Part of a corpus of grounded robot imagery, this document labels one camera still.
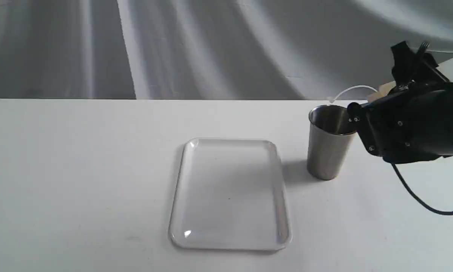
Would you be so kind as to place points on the stainless steel cup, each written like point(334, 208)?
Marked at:
point(330, 136)

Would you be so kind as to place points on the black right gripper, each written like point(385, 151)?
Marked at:
point(414, 122)

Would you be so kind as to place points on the translucent squeeze bottle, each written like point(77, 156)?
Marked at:
point(369, 93)

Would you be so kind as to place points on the white plastic tray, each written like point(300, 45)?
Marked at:
point(230, 195)

